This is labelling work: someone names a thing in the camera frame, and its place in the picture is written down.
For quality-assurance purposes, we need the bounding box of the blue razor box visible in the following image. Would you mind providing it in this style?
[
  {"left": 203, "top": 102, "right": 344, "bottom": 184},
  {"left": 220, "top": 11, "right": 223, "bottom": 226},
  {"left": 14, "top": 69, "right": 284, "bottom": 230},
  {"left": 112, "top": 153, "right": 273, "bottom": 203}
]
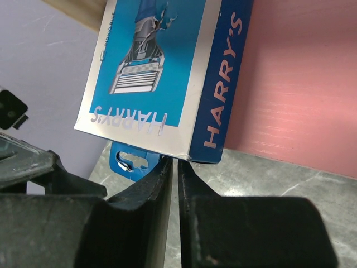
[{"left": 74, "top": 1, "right": 253, "bottom": 181}]

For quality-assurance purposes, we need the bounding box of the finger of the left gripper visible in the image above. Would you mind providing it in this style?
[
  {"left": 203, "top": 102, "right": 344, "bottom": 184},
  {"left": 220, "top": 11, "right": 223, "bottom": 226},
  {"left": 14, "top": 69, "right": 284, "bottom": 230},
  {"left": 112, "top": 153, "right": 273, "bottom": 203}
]
[{"left": 1, "top": 133, "right": 107, "bottom": 197}]

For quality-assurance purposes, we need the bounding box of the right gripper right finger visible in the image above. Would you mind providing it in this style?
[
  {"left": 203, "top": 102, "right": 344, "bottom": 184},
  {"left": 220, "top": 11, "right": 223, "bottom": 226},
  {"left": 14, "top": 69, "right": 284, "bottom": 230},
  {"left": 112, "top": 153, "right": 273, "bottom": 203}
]
[{"left": 177, "top": 160, "right": 339, "bottom": 267}]

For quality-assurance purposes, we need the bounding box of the pink three-tier shelf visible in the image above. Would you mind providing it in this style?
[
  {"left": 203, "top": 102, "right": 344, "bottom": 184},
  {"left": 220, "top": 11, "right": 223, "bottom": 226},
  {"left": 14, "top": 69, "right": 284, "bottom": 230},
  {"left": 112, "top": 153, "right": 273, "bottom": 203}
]
[{"left": 51, "top": 1, "right": 356, "bottom": 178}]

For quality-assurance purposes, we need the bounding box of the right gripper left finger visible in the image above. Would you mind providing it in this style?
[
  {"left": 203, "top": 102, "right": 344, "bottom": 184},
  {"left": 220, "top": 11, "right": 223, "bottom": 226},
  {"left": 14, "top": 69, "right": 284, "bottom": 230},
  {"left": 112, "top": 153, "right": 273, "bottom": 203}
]
[{"left": 1, "top": 157, "right": 172, "bottom": 267}]

